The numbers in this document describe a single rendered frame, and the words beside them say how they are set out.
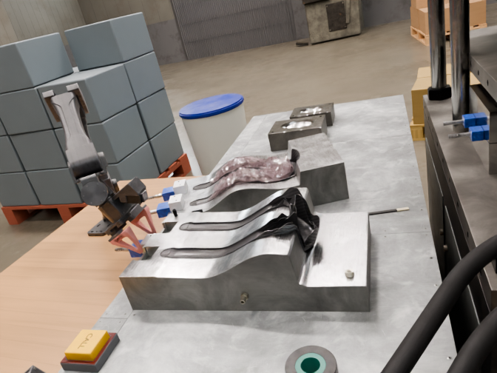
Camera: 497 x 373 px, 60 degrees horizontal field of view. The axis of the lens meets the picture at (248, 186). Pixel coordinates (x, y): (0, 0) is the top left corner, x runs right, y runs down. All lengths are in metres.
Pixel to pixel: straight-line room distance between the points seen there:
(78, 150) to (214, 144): 2.23
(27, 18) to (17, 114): 9.03
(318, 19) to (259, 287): 9.05
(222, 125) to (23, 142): 1.52
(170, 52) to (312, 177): 11.54
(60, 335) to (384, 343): 0.66
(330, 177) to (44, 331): 0.77
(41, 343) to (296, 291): 0.55
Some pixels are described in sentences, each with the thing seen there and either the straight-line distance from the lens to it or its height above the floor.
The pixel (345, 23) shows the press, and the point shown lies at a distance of 9.74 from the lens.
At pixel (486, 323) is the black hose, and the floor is 0.89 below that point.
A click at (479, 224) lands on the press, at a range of 1.10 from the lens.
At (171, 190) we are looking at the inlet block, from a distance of 1.34.
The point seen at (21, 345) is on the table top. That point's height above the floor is 0.80.
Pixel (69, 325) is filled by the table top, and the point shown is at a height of 0.80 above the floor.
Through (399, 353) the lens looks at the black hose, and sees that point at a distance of 0.66.
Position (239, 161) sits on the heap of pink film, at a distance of 1.27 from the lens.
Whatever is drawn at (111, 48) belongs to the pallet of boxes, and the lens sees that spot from 3.46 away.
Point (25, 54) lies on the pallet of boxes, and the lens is 3.40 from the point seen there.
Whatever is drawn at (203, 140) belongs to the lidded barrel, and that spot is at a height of 0.42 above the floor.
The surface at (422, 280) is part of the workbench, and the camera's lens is 0.90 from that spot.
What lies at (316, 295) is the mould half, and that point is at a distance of 0.82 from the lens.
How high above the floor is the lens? 1.36
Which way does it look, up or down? 24 degrees down
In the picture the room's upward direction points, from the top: 14 degrees counter-clockwise
